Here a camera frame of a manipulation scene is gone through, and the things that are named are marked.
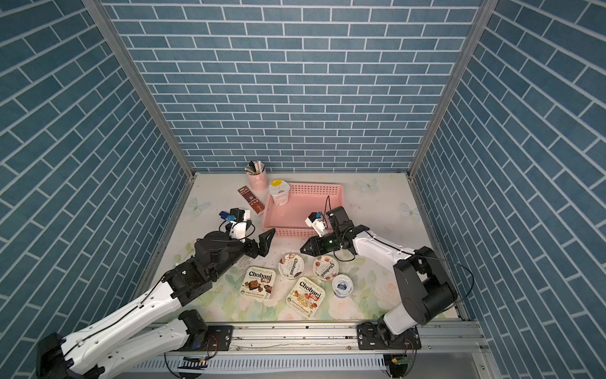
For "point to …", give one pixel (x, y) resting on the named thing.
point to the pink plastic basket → (304, 199)
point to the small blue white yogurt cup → (342, 285)
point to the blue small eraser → (224, 215)
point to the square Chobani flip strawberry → (305, 298)
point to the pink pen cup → (259, 183)
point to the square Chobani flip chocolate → (258, 283)
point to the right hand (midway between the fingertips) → (307, 249)
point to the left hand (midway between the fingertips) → (269, 228)
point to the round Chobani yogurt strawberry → (325, 268)
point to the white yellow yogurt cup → (279, 189)
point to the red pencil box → (253, 201)
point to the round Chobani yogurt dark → (291, 265)
